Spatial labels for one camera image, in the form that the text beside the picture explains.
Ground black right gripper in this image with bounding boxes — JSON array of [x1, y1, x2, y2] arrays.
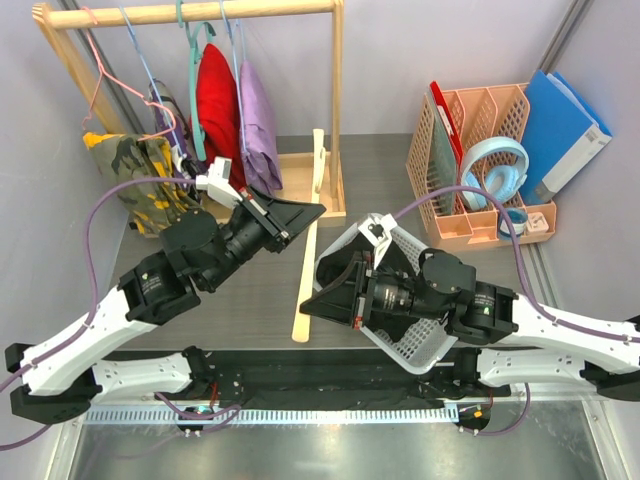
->
[[301, 249, 447, 327]]

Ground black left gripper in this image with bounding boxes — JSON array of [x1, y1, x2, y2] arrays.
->
[[201, 185, 325, 292]]

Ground black trousers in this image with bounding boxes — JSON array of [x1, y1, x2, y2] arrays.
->
[[300, 234, 419, 342]]

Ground beige wooden hanger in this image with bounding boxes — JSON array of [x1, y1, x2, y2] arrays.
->
[[291, 129, 326, 343]]

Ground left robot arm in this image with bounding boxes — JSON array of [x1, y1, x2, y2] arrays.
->
[[5, 187, 326, 425]]

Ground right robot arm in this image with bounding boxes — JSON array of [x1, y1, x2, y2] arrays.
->
[[300, 248, 639, 402]]

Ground teal plastic hanger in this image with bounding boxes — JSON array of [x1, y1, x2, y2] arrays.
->
[[176, 0, 216, 163]]

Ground wooden clothes rack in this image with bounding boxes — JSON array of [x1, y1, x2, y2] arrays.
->
[[32, 1, 346, 227]]

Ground white plastic mesh basket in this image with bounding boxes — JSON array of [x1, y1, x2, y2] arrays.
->
[[314, 215, 456, 375]]

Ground red garment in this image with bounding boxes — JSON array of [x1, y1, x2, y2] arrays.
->
[[196, 43, 247, 190]]

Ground camouflage garment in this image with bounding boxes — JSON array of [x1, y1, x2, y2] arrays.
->
[[82, 132, 201, 237]]

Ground peach plastic file organizer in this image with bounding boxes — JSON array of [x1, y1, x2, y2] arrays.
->
[[406, 83, 557, 251]]

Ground red folder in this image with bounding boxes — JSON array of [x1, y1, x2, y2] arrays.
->
[[429, 81, 463, 166]]

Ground blue tape roll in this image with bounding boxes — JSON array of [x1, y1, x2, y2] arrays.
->
[[497, 208, 528, 240]]

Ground light blue headphones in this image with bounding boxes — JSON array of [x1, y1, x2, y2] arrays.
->
[[460, 136, 529, 204]]

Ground small white box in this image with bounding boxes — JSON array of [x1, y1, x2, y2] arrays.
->
[[526, 212, 549, 235]]

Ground blue binder folder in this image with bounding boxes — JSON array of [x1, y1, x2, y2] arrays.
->
[[519, 70, 612, 205]]

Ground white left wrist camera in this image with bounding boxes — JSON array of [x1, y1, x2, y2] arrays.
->
[[195, 156, 241, 209]]

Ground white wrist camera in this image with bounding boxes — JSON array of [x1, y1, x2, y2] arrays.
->
[[195, 156, 241, 209], [358, 213, 397, 269]]

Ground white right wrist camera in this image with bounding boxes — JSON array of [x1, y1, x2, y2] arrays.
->
[[358, 213, 397, 269]]

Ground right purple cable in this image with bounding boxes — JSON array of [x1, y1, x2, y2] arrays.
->
[[392, 185, 640, 344]]

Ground purple cable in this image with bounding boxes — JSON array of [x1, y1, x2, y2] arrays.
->
[[0, 175, 241, 451], [392, 185, 640, 344]]

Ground light blue wire hanger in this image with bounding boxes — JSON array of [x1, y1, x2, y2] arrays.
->
[[219, 0, 247, 153]]

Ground pink wire hanger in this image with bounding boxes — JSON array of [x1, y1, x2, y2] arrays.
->
[[80, 5, 177, 141]]

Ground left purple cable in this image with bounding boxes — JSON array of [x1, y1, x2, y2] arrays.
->
[[0, 175, 241, 451]]

